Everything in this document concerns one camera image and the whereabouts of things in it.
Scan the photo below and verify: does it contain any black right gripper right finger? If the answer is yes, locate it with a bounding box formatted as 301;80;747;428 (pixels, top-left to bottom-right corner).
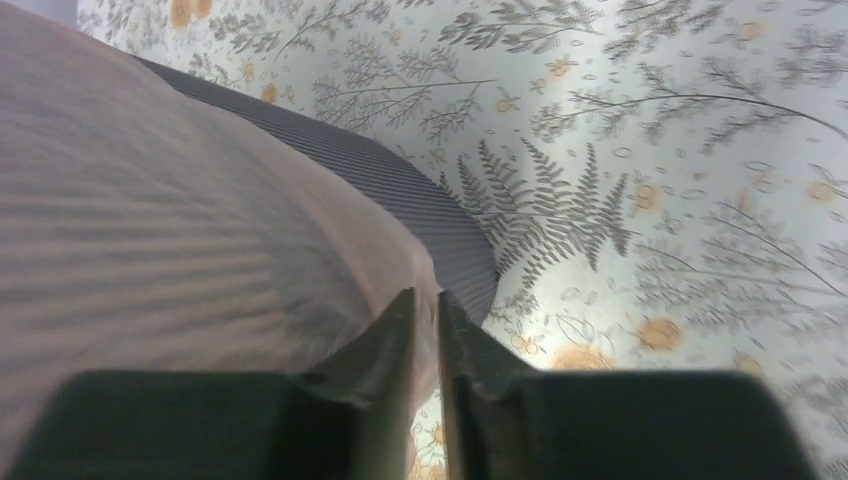
438;292;815;480

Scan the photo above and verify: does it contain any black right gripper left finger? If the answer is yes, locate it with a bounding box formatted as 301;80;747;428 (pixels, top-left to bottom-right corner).
8;289;416;479

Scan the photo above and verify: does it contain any grey slotted trash bin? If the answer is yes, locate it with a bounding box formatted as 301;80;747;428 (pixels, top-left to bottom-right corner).
144;61;499;325

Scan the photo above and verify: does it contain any pink plastic trash bag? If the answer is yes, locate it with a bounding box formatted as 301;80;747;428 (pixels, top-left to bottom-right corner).
1;4;440;466

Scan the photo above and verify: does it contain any floral patterned table mat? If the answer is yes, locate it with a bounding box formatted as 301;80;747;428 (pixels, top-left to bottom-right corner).
77;1;847;479

